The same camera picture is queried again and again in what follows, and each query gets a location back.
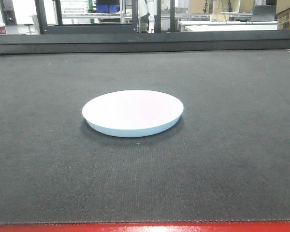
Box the blue storage bins background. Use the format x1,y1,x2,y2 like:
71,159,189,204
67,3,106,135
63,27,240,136
96,4,120,13

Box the cardboard box right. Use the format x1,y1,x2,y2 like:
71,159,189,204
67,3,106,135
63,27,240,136
276,0,290,30

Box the white humanoid robot background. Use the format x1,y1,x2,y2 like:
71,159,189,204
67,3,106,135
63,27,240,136
138,0,157,33

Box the white lab table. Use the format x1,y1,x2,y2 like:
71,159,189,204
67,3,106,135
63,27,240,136
178,21,278,32

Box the black woven table mat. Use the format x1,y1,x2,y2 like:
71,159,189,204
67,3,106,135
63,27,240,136
0,50,290,224

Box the pale blue round tray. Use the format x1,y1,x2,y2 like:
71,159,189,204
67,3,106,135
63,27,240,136
82,90,184,138

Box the black metal frame rack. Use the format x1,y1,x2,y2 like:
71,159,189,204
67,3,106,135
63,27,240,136
34,0,178,35

